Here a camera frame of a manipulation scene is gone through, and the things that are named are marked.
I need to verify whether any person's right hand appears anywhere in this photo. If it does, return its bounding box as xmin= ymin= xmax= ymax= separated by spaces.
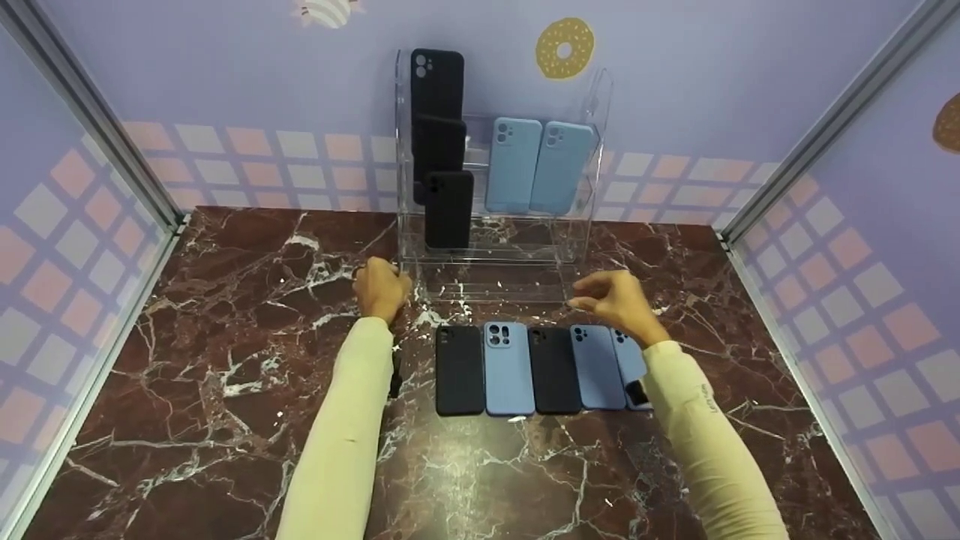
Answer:
xmin=567 ymin=269 xmax=671 ymax=350

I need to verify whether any person's left hand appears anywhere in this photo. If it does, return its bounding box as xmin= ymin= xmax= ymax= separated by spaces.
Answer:
xmin=352 ymin=257 xmax=413 ymax=326

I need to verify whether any person's right forearm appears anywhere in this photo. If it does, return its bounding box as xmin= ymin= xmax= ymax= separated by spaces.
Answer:
xmin=642 ymin=340 xmax=791 ymax=540

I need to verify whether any person's left forearm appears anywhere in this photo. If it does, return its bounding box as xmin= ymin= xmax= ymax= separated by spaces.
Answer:
xmin=274 ymin=316 xmax=397 ymax=540

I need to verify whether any light blue phone case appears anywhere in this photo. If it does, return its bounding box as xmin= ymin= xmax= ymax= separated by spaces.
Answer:
xmin=570 ymin=324 xmax=628 ymax=412
xmin=529 ymin=121 xmax=596 ymax=217
xmin=483 ymin=321 xmax=537 ymax=418
xmin=484 ymin=117 xmax=543 ymax=214
xmin=610 ymin=328 xmax=654 ymax=413

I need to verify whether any black phone case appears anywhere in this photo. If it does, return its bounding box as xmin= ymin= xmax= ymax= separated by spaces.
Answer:
xmin=410 ymin=49 xmax=465 ymax=125
xmin=412 ymin=114 xmax=468 ymax=204
xmin=424 ymin=170 xmax=475 ymax=251
xmin=528 ymin=326 xmax=584 ymax=416
xmin=435 ymin=325 xmax=486 ymax=418

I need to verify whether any clear acrylic display rack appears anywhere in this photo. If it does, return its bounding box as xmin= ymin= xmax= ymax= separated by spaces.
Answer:
xmin=394 ymin=48 xmax=614 ymax=305

